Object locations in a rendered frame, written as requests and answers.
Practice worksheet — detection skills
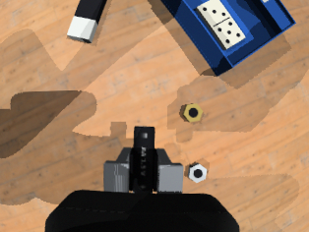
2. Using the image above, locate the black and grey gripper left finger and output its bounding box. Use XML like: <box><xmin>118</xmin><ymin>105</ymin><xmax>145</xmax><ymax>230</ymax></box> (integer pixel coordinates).
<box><xmin>103</xmin><ymin>147</ymin><xmax>134</xmax><ymax>193</ymax></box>

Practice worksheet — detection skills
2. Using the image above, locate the brass hex nut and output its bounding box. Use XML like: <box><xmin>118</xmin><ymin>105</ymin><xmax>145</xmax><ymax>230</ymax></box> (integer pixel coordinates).
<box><xmin>182</xmin><ymin>103</ymin><xmax>203</xmax><ymax>122</ymax></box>

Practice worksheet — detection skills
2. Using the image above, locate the black and white eraser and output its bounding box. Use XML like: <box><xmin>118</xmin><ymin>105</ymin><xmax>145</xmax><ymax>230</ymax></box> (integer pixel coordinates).
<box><xmin>67</xmin><ymin>0</ymin><xmax>107</xmax><ymax>43</ymax></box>

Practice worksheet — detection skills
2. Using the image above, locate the white domino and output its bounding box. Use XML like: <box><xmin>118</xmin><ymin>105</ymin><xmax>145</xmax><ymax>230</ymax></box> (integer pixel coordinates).
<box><xmin>196</xmin><ymin>0</ymin><xmax>245</xmax><ymax>51</ymax></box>

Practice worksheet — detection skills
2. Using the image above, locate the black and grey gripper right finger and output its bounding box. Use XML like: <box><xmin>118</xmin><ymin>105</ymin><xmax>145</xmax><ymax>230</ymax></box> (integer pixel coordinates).
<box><xmin>153</xmin><ymin>148</ymin><xmax>184</xmax><ymax>194</ymax></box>

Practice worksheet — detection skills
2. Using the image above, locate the white hex nut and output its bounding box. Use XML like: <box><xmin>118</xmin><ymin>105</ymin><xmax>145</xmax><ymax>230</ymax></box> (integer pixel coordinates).
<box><xmin>188</xmin><ymin>162</ymin><xmax>207</xmax><ymax>183</ymax></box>

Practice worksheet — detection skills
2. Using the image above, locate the blue rack of bins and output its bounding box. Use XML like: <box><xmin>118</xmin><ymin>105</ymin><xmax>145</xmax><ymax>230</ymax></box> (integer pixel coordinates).
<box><xmin>160</xmin><ymin>0</ymin><xmax>296</xmax><ymax>77</ymax></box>

